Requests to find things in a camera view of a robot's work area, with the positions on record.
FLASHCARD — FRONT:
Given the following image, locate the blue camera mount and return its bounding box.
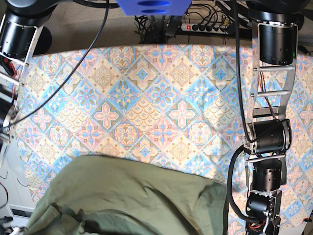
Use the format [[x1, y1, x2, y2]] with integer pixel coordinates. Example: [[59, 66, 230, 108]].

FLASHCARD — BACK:
[[116, 0, 192, 16]]

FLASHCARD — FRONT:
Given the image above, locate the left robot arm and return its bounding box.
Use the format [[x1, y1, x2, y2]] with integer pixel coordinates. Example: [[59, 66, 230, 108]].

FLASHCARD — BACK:
[[227, 0, 308, 235]]

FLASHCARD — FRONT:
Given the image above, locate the patterned tablecloth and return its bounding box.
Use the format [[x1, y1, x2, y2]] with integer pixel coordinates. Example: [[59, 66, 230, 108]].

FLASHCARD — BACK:
[[7, 44, 313, 235]]

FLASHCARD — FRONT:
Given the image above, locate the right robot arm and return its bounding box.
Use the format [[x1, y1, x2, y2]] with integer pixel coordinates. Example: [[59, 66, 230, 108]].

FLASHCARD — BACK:
[[0, 0, 60, 159]]

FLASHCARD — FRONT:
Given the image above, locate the white power strip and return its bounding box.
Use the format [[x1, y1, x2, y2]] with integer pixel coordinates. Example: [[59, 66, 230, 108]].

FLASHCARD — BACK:
[[180, 23, 229, 35]]

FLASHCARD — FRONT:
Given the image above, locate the green t-shirt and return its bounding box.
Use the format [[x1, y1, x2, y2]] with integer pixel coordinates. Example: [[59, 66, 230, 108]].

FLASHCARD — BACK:
[[25, 156, 228, 235]]

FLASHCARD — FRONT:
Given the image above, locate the black round stool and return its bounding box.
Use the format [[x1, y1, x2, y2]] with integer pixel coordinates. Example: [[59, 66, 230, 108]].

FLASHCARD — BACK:
[[33, 26, 52, 56]]

